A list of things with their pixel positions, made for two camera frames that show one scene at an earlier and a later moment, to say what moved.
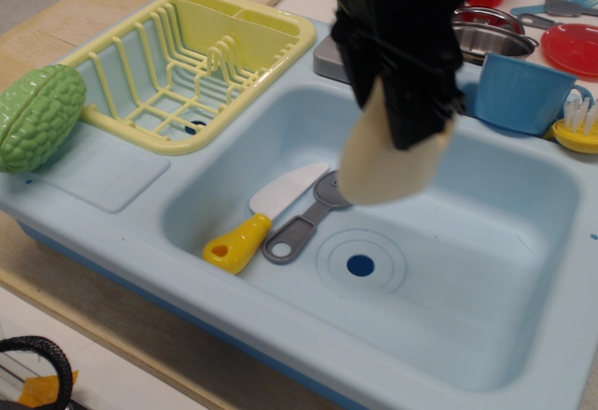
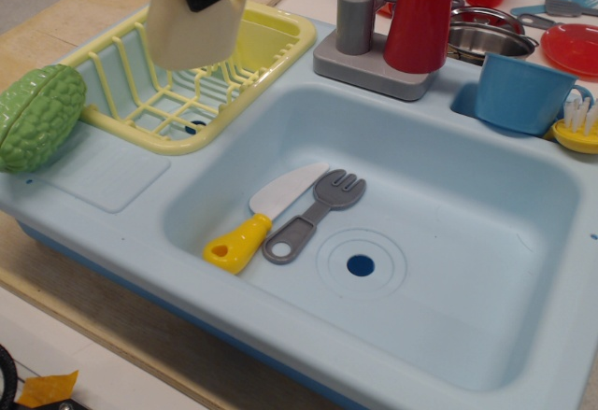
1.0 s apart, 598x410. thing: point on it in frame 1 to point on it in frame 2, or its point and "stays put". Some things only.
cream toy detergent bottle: x=373 y=170 to x=180 y=38
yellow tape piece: x=40 y=390 stays put
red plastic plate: x=573 y=48 stays put
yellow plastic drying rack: x=173 y=76 stays put
